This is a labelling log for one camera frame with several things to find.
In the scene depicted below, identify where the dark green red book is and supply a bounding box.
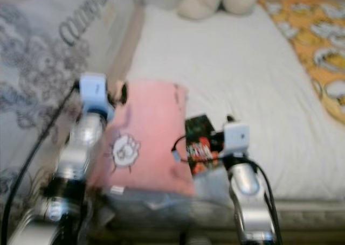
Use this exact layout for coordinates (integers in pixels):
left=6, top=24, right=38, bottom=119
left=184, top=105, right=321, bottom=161
left=185, top=114, right=224, bottom=174

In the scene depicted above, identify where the pink sheep print cushion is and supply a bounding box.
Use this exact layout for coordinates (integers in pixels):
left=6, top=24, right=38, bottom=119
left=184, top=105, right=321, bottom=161
left=89, top=79, right=196, bottom=197

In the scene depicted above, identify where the grey-white mattress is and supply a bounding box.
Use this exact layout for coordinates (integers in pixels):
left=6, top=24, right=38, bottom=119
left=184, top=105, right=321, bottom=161
left=102, top=194, right=345, bottom=237

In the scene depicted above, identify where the white quilted mattress pad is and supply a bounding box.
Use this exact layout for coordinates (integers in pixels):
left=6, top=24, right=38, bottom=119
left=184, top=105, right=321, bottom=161
left=124, top=5, right=345, bottom=202

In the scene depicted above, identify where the grey ornament print pillow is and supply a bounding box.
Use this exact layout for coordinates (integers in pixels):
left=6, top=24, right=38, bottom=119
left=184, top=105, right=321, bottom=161
left=0, top=0, right=138, bottom=219

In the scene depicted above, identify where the beige plush toy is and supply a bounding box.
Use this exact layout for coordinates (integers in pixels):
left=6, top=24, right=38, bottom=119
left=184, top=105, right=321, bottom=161
left=177, top=0, right=258, bottom=20

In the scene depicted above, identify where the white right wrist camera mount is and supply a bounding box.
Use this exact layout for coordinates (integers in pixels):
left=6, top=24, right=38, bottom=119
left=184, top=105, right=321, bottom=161
left=222, top=121, right=251, bottom=158

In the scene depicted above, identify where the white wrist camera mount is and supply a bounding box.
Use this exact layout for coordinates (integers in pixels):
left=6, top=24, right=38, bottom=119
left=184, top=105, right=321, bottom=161
left=79, top=73, right=114, bottom=119
left=222, top=121, right=251, bottom=158

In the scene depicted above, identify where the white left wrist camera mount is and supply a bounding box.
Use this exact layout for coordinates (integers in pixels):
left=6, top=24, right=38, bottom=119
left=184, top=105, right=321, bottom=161
left=79, top=73, right=114, bottom=119

